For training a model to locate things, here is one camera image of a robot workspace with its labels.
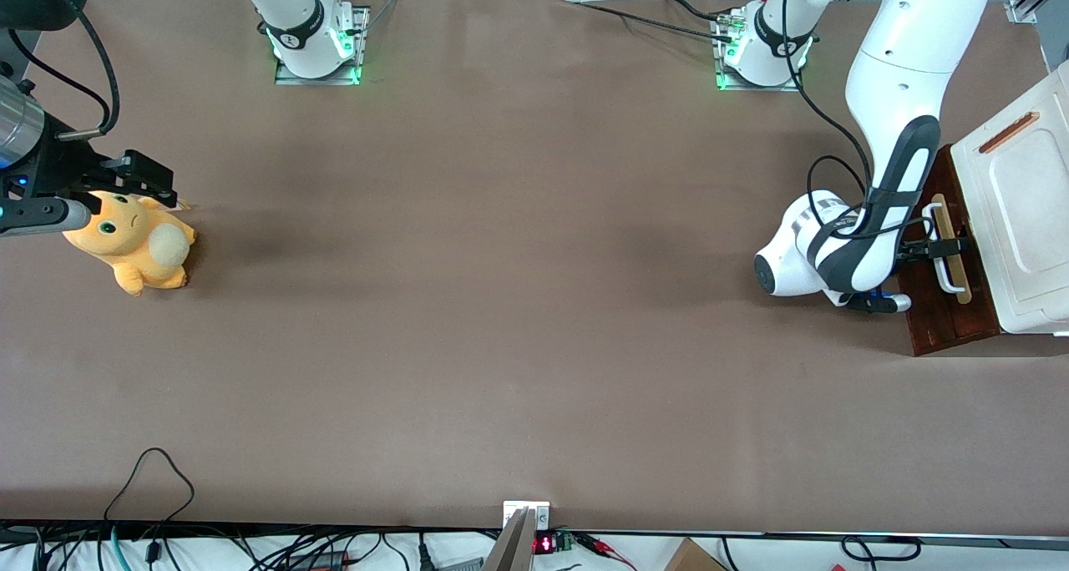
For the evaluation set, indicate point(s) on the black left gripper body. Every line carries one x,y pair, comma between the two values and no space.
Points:
917,249

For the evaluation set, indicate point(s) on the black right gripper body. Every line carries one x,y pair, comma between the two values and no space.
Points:
60,168

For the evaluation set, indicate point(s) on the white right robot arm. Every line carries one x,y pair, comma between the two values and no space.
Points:
305,28

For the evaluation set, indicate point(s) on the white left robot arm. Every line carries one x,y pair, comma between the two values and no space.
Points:
910,45

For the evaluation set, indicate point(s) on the white drawer cabinet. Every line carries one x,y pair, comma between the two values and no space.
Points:
1027,204

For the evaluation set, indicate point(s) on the orange plush toy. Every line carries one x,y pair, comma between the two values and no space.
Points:
125,245

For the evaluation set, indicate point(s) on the brown cardboard piece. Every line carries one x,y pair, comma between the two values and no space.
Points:
693,558

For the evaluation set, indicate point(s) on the black power adapter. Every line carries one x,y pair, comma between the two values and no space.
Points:
321,561

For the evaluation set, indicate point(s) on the red clip leads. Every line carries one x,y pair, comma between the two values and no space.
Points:
597,544

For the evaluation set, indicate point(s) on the black plug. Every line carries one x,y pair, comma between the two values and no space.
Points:
423,554

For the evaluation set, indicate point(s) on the red digit display module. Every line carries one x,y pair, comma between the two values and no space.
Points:
544,544

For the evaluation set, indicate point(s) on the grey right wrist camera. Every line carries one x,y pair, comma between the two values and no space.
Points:
42,216

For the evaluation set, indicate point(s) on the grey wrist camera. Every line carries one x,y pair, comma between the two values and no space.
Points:
42,216
885,303

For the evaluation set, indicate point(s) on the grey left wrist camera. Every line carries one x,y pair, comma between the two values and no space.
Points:
885,303

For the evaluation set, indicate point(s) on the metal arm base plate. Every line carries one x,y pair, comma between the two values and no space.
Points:
752,88
359,53

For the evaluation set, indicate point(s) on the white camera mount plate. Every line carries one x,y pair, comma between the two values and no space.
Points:
541,517

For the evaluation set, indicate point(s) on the grey camera post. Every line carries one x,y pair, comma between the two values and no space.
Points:
514,546

